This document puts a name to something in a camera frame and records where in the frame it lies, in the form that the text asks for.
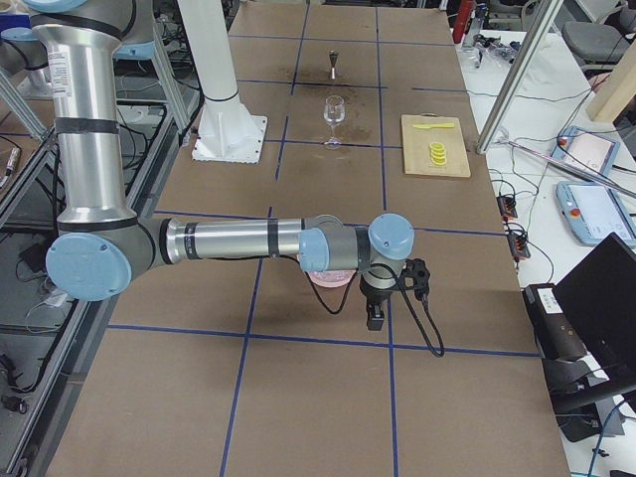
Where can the steel cocktail jigger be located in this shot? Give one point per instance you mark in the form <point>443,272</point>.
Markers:
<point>333,58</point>

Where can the pink bowl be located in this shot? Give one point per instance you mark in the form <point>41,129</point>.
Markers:
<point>327,284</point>

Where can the metal rod with base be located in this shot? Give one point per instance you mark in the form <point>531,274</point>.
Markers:
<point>577,172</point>

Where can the aluminium frame post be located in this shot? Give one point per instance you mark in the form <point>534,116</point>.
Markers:
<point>530,45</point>

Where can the near blue teach pendant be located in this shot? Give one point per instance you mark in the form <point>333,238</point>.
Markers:
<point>593,213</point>

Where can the grey office chair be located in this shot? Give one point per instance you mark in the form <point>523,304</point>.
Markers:
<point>599,46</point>

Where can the red cylinder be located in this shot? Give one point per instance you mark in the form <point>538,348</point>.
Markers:
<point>461,20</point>

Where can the orange connector block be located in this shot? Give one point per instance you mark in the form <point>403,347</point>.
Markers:
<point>507,207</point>
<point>518,244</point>

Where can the black monitor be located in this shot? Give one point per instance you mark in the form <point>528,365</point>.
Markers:
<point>598,299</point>

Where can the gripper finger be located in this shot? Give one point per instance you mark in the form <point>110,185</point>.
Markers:
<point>379,317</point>
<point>372,317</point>

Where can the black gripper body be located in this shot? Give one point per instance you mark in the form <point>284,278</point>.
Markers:
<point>374,296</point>

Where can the blue teach pendant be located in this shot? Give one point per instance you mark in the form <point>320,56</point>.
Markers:
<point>593,213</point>
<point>589,151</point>

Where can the clear ice cubes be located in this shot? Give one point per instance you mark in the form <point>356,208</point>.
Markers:
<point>334,275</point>

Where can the yellow plastic knife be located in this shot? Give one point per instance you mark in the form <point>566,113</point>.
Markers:
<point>429,126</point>

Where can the clear plastic bag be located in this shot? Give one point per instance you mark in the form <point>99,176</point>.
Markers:
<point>478,47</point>

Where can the wooden cutting board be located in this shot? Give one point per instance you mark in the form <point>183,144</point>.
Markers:
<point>416,150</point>

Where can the white pedestal column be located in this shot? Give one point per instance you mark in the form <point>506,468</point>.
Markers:
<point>227,132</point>

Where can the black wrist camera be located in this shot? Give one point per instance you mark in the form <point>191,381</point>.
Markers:
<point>416,277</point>

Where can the far blue teach pendant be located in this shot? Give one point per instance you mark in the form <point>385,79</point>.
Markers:
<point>589,151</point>

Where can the black box device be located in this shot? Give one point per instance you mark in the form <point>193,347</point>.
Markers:
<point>557,338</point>

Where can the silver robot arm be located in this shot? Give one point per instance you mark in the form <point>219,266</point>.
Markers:
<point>103,245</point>

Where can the clear wine glass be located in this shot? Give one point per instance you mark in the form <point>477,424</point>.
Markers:
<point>334,114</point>

